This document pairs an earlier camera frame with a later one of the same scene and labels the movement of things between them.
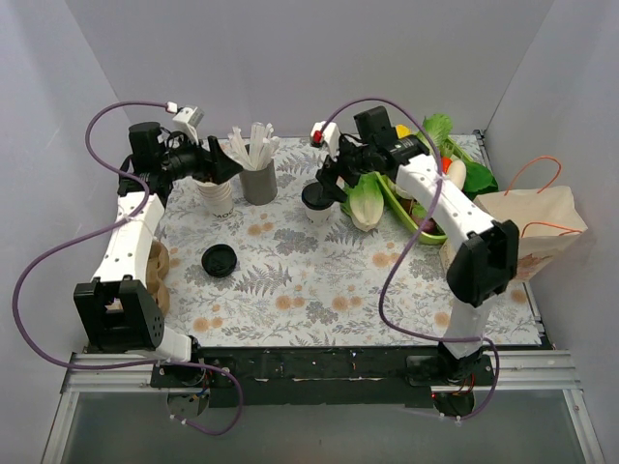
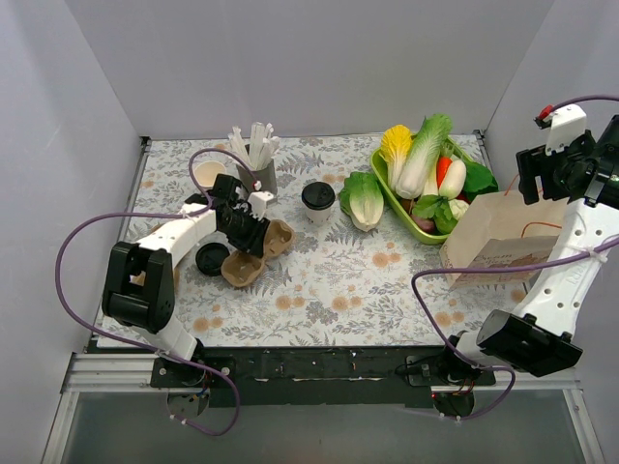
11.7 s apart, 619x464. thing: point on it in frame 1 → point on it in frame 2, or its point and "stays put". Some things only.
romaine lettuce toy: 365,201 stays put
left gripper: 211,159 → 254,236
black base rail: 324,376 stays put
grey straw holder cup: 259,186 stays put
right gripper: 334,164 → 530,170
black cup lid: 311,196 stays put
